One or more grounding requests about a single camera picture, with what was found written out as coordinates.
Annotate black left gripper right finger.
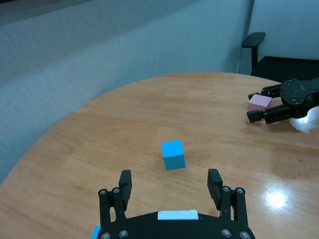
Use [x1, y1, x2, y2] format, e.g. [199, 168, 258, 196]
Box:
[207, 168, 248, 224]

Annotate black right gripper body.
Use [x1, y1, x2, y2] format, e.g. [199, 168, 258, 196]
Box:
[279, 77, 319, 119]

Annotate black office chair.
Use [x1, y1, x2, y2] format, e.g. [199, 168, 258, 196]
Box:
[241, 32, 319, 85]

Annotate pink cube block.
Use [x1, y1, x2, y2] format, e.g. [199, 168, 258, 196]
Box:
[247, 94, 273, 118]

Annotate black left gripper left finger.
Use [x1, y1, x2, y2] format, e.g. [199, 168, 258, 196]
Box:
[98, 169, 132, 226]

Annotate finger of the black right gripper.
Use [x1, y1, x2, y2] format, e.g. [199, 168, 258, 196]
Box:
[246, 103, 297, 125]
[248, 84, 284, 100]

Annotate blue cube block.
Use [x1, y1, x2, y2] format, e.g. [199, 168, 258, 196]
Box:
[91, 225, 102, 239]
[161, 139, 186, 171]

